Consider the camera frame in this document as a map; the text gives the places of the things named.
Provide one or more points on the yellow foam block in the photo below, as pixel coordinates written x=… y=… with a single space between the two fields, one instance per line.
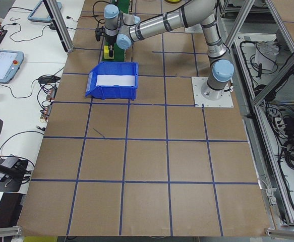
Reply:
x=106 y=53

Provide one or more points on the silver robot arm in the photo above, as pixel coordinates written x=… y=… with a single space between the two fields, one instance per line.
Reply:
x=156 y=25

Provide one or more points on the yellow plate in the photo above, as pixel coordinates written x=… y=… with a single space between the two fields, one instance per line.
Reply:
x=173 y=1

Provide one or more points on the green conveyor belt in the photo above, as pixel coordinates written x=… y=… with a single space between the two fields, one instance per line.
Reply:
x=119 y=55

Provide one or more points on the blue plastic storage bin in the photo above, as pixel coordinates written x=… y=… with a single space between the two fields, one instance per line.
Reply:
x=116 y=92

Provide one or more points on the black power adapter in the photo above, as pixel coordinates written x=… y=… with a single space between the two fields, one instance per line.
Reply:
x=291 y=124
x=53 y=27

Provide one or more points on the black power brick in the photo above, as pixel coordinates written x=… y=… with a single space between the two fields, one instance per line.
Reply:
x=47 y=79

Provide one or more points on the light blue teach pendant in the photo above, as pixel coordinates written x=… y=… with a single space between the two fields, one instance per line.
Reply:
x=3 y=65
x=43 y=11

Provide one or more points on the small circuit board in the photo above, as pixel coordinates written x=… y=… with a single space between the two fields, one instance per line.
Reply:
x=51 y=93
x=46 y=111

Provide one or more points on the metal Allen key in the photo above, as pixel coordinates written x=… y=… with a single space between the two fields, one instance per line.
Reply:
x=14 y=19

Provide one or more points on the small grey device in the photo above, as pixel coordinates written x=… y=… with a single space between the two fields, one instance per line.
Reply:
x=10 y=161

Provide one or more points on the white crumpled bag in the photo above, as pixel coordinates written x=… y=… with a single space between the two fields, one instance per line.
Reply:
x=265 y=54

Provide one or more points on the white power strip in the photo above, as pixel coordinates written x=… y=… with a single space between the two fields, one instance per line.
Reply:
x=278 y=122

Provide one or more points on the aluminium profile bar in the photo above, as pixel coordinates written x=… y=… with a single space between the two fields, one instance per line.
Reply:
x=288 y=233
x=3 y=230

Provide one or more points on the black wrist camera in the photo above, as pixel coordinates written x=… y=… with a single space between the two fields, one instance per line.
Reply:
x=98 y=32

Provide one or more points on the white square base plate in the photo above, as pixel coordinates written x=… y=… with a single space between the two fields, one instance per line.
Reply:
x=222 y=102
x=193 y=29

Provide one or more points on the V-shaped metal bar frame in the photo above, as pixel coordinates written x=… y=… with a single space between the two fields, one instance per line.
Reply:
x=275 y=84

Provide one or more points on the black camera stand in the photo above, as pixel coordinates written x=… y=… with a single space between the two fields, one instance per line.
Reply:
x=0 y=186

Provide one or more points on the grey metal bracket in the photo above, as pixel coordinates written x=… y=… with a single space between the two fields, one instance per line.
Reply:
x=269 y=197

